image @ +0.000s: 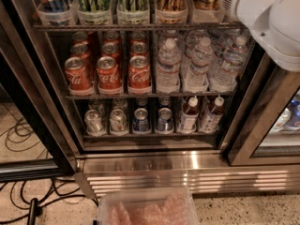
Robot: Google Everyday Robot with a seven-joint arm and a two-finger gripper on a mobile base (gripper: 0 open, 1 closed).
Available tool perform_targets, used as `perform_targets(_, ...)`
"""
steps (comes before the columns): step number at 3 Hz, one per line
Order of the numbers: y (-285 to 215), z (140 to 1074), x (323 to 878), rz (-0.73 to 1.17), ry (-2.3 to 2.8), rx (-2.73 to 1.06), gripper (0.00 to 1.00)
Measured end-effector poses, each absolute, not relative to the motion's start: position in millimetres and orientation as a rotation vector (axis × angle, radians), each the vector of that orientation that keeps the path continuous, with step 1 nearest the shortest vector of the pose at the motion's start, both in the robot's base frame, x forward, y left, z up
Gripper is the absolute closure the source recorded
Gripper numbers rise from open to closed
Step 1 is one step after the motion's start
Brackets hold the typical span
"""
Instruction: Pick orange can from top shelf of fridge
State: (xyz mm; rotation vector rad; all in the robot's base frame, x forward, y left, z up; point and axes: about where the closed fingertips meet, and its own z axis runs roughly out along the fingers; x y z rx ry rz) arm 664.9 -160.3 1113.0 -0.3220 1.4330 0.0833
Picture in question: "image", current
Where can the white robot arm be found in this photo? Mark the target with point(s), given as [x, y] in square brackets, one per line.
[274, 24]

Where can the coca-cola can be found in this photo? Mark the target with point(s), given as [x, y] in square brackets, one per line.
[81, 50]
[139, 48]
[110, 49]
[138, 72]
[77, 74]
[108, 73]

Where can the front right Coca-Cola can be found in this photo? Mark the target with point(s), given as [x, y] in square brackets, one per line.
[138, 72]

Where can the blue can behind right door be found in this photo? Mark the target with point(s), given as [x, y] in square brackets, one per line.
[294, 121]

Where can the front middle Coca-Cola can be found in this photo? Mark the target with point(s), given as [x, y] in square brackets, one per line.
[108, 73]

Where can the right fridge glass door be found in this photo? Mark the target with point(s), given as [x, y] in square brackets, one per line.
[257, 135]

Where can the blue can front right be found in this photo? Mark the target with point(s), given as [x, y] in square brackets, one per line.
[164, 123]

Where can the blue can front left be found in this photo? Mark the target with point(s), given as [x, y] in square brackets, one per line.
[140, 120]

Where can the front left Coca-Cola can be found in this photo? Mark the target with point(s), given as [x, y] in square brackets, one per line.
[77, 74]

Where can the silver can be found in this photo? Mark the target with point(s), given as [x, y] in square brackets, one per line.
[93, 121]
[118, 120]

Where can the stainless fridge base grille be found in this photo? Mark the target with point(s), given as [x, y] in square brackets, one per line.
[200, 171]

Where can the silver can front left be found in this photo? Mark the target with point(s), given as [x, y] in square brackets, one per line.
[93, 121]

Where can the open fridge glass door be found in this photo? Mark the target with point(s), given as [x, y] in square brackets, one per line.
[24, 52]

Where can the front right water bottle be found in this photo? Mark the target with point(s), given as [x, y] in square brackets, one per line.
[225, 69]

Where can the water bottle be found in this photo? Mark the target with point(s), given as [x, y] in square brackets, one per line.
[225, 69]
[168, 65]
[200, 54]

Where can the front left water bottle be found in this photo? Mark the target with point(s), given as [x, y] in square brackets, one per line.
[168, 65]

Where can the front middle water bottle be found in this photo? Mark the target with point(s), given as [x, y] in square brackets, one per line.
[200, 54]

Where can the left tea bottle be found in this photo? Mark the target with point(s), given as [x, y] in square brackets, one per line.
[188, 116]

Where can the tea bottle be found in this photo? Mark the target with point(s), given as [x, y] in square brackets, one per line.
[188, 116]
[211, 115]

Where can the right tea bottle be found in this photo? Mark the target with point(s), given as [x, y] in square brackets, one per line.
[211, 115]

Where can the clear plastic bin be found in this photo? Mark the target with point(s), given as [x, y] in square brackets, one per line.
[148, 206]

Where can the top wire shelf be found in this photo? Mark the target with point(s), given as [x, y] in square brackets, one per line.
[136, 27]

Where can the wire shelf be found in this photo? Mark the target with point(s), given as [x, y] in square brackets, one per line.
[136, 27]
[153, 95]

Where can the middle wire shelf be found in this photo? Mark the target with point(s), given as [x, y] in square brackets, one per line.
[153, 95]

